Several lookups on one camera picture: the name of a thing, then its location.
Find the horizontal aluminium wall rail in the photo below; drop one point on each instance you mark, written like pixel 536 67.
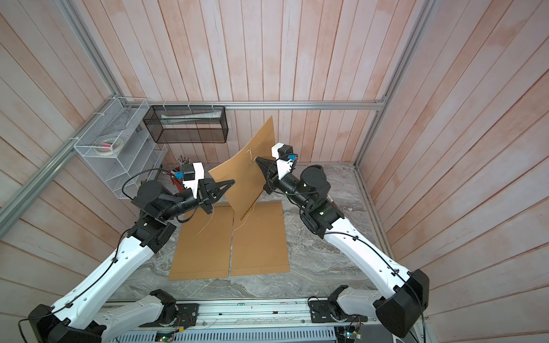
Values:
pixel 277 105

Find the tape roll on shelf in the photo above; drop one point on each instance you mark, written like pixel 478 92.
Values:
pixel 107 147

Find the bundle of coloured pencils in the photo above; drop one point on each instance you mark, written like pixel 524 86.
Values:
pixel 183 160

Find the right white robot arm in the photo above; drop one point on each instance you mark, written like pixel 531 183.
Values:
pixel 402 295

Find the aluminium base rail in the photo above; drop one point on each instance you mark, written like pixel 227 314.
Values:
pixel 225 314

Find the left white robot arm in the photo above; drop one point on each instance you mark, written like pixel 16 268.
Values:
pixel 76 317

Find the red metal pencil bucket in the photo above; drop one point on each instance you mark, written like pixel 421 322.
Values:
pixel 177 178

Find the brown kraft file bag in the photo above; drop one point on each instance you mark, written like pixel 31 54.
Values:
pixel 204 245

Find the black mesh wall basket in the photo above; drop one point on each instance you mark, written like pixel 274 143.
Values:
pixel 187 124

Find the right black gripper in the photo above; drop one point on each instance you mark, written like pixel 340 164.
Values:
pixel 270 167

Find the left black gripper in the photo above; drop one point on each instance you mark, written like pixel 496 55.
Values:
pixel 206 196

